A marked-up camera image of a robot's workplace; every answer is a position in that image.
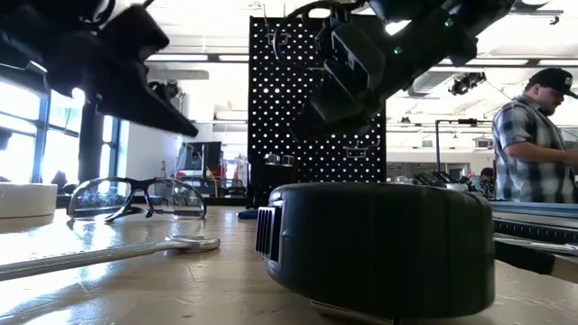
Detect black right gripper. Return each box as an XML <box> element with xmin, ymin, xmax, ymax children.
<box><xmin>288</xmin><ymin>15</ymin><xmax>390</xmax><ymax>141</ymax></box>

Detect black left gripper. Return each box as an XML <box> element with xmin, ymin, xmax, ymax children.
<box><xmin>35</xmin><ymin>0</ymin><xmax>200</xmax><ymax>138</ymax></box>

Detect clear black-framed safety glasses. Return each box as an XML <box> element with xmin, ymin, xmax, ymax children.
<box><xmin>66</xmin><ymin>176</ymin><xmax>208</xmax><ymax>223</ymax></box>

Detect black tape measure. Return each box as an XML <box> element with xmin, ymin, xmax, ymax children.
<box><xmin>255</xmin><ymin>181</ymin><xmax>497</xmax><ymax>320</ymax></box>

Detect silver combination wrench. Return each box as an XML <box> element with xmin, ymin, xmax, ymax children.
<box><xmin>0</xmin><ymin>237</ymin><xmax>221</xmax><ymax>282</ymax></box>
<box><xmin>493</xmin><ymin>233</ymin><xmax>578</xmax><ymax>257</ymax></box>

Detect double-prong metal pegboard hook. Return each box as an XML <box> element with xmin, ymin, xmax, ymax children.
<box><xmin>341</xmin><ymin>139</ymin><xmax>381</xmax><ymax>159</ymax></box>

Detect black perforated pegboard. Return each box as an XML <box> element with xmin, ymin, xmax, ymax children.
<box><xmin>247</xmin><ymin>15</ymin><xmax>388</xmax><ymax>209</ymax></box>

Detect black building pillar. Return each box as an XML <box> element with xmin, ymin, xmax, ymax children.
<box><xmin>77</xmin><ymin>89</ymin><xmax>110</xmax><ymax>186</ymax></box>

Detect long ceiling light fixture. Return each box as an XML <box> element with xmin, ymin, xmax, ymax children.
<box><xmin>146</xmin><ymin>52</ymin><xmax>249</xmax><ymax>64</ymax></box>
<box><xmin>440</xmin><ymin>57</ymin><xmax>530</xmax><ymax>68</ymax></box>

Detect black computer monitor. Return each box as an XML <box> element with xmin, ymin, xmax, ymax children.
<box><xmin>179</xmin><ymin>140</ymin><xmax>223</xmax><ymax>173</ymax></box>

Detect black background robot rig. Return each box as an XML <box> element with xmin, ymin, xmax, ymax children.
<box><xmin>433</xmin><ymin>116</ymin><xmax>496</xmax><ymax>189</ymax></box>

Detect pair of hanging wrenches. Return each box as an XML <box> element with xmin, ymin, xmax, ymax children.
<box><xmin>261</xmin><ymin>2</ymin><xmax>293</xmax><ymax>46</ymax></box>

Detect black ceiling spotlight cluster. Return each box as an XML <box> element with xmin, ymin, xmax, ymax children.
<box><xmin>448</xmin><ymin>70</ymin><xmax>488</xmax><ymax>97</ymax></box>

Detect white masking tape roll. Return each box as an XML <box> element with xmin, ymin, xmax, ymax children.
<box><xmin>0</xmin><ymin>182</ymin><xmax>59</xmax><ymax>219</ymax></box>

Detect person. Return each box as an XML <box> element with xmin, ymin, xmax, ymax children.
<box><xmin>467</xmin><ymin>166</ymin><xmax>497</xmax><ymax>200</ymax></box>
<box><xmin>490</xmin><ymin>67</ymin><xmax>578</xmax><ymax>204</ymax></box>

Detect black ceiling camera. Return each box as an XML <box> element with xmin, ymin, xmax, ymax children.
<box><xmin>155</xmin><ymin>79</ymin><xmax>182</xmax><ymax>103</ymax></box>

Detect silver spiral air duct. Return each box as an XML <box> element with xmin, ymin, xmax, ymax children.
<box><xmin>408</xmin><ymin>70</ymin><xmax>452</xmax><ymax>98</ymax></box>

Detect black aluminium table frame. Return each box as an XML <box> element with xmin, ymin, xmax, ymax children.
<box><xmin>489</xmin><ymin>200</ymin><xmax>578</xmax><ymax>247</ymax></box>

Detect black ceiling lamp rail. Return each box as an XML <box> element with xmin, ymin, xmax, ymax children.
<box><xmin>514</xmin><ymin>0</ymin><xmax>565</xmax><ymax>26</ymax></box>

